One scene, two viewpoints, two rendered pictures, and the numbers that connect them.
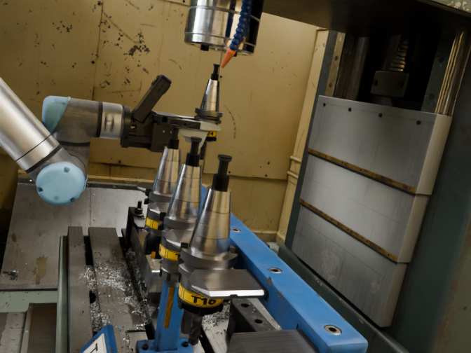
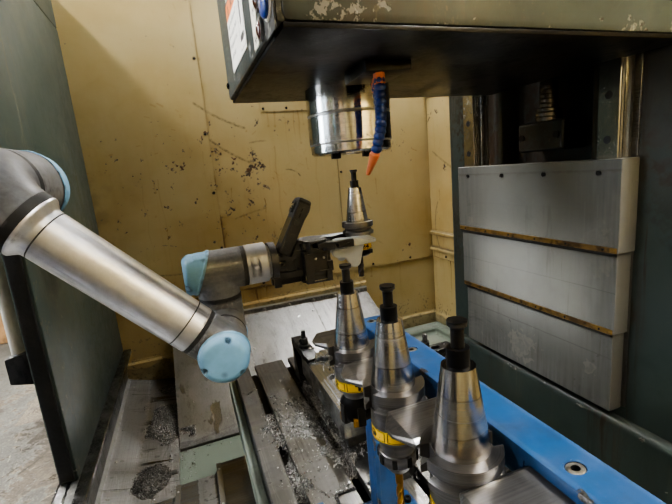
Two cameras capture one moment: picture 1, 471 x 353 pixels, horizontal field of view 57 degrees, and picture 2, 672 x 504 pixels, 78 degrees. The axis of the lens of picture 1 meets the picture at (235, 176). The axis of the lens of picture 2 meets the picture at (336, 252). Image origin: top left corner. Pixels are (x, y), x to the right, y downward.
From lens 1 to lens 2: 0.18 m
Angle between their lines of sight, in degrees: 4
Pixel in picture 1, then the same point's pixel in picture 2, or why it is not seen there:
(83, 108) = (225, 260)
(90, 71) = (213, 202)
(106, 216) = (265, 342)
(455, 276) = not seen: outside the picture
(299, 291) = not seen: outside the picture
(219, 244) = (481, 444)
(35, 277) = (213, 426)
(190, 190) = (398, 354)
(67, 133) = (215, 291)
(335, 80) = (473, 148)
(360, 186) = (538, 256)
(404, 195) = (601, 258)
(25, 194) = not seen: hidden behind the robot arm
